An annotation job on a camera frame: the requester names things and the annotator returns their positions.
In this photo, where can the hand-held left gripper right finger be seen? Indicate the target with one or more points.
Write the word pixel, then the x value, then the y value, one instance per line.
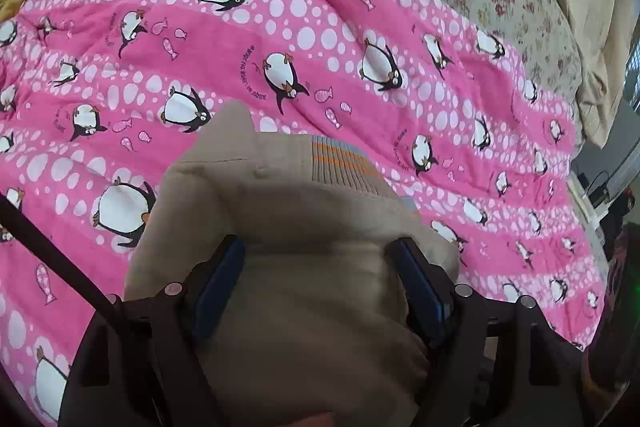
pixel 425 292

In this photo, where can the beige knit sweater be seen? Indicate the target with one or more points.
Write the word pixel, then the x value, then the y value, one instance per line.
pixel 300 257

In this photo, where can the orange cloth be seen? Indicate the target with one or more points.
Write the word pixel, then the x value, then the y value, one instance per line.
pixel 10 7

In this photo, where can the pink penguin print blanket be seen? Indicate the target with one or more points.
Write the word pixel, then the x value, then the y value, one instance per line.
pixel 300 32

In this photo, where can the floral bed sheet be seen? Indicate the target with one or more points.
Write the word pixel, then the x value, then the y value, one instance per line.
pixel 515 2

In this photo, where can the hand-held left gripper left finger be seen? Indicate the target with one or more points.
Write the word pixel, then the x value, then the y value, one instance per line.
pixel 220 287

